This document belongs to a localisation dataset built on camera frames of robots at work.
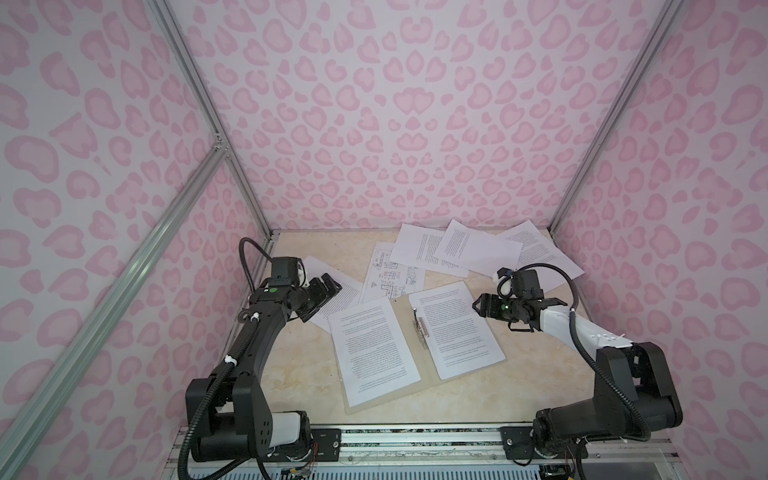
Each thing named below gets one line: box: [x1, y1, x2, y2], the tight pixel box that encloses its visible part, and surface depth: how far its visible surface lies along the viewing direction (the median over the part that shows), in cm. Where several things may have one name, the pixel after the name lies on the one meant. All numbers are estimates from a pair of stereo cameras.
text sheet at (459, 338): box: [408, 281, 506, 380], surface depth 94 cm
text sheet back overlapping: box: [434, 219, 523, 278], surface depth 118 cm
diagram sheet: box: [361, 242, 426, 304], surface depth 109 cm
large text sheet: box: [327, 297, 422, 408], surface depth 90 cm
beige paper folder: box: [337, 293, 508, 415], surface depth 89 cm
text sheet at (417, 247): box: [390, 224, 469, 278], surface depth 116 cm
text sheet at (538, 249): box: [497, 220, 585, 293], surface depth 116 cm
